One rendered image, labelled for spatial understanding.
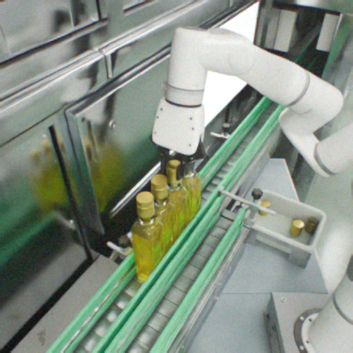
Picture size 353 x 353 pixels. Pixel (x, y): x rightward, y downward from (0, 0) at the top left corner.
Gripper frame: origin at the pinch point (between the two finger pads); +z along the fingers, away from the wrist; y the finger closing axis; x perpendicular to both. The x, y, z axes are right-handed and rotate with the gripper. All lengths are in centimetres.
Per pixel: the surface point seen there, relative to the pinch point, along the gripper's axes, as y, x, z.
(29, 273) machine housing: -16.5, -26.9, 21.1
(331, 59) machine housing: 15, 100, -17
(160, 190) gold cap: 1.0, -6.6, 2.5
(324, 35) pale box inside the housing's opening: 8, 109, -25
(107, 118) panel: -12.5, -7.9, -9.6
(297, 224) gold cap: 27, 37, 25
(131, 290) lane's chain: -1.4, -10.1, 31.0
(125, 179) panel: -12.5, -0.2, 8.0
